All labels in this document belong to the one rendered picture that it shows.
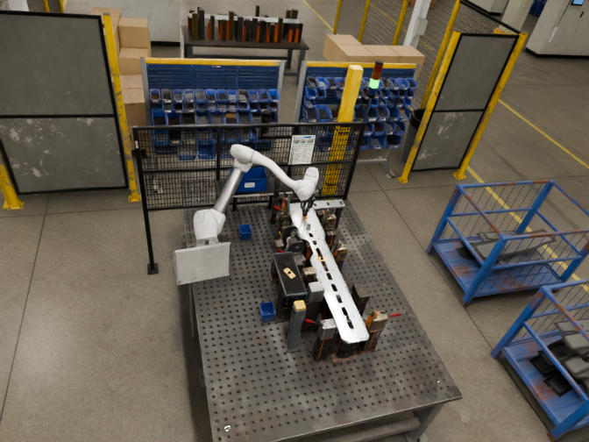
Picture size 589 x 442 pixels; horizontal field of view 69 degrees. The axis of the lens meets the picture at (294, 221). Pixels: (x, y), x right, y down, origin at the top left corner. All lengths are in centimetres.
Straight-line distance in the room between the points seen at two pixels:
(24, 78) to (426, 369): 409
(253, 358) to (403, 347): 106
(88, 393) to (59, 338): 59
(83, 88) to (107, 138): 55
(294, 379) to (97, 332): 185
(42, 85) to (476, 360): 463
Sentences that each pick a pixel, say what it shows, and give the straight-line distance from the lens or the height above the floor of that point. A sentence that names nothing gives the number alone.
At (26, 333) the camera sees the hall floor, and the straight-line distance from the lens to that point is 423.
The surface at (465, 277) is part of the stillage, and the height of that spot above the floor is 16.
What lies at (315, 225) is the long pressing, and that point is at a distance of 344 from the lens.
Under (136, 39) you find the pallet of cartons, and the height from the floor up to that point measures 86.
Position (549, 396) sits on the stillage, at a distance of 431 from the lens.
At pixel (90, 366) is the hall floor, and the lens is 389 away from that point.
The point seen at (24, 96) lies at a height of 125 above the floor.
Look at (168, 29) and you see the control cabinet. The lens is 942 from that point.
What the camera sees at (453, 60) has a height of 168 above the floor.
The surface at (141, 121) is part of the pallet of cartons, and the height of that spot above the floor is 49.
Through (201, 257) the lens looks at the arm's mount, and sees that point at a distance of 318.
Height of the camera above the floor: 323
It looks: 40 degrees down
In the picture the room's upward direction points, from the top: 10 degrees clockwise
